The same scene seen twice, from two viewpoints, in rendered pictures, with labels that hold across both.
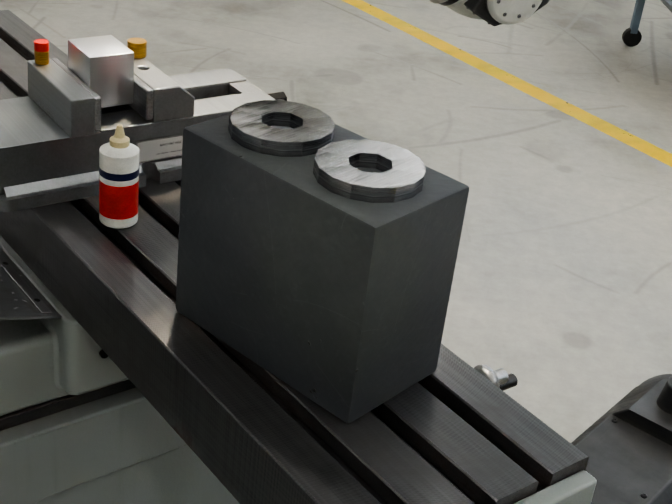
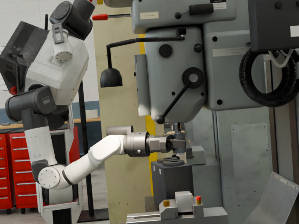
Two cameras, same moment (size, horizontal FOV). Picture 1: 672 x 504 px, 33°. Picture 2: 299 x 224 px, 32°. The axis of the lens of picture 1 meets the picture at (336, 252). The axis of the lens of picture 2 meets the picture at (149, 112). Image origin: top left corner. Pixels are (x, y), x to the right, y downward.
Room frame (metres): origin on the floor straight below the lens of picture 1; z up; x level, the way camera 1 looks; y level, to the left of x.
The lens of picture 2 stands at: (2.66, 1.30, 1.45)
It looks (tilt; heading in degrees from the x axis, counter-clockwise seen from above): 3 degrees down; 217
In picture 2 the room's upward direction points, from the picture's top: 5 degrees counter-clockwise
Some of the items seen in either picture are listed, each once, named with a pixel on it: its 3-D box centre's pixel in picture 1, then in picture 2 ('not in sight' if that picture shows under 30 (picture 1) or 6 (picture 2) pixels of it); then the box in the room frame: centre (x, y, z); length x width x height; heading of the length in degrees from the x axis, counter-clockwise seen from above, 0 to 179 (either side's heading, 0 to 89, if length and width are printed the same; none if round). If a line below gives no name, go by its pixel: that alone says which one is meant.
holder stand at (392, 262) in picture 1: (313, 245); (171, 183); (0.85, 0.02, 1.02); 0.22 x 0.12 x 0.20; 51
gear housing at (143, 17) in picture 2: not in sight; (180, 13); (1.13, 0.31, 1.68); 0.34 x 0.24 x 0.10; 130
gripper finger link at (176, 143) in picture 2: not in sight; (176, 144); (1.18, 0.29, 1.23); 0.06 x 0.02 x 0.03; 112
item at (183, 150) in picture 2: not in sight; (178, 144); (1.15, 0.28, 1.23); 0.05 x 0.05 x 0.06
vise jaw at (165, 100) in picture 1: (146, 83); (167, 209); (1.20, 0.24, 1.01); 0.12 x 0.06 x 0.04; 38
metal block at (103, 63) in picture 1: (100, 71); (183, 201); (1.16, 0.28, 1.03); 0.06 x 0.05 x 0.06; 38
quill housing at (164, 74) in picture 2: not in sight; (174, 75); (1.15, 0.28, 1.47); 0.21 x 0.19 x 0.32; 40
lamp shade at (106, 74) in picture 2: not in sight; (111, 77); (1.36, 0.17, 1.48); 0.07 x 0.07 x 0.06
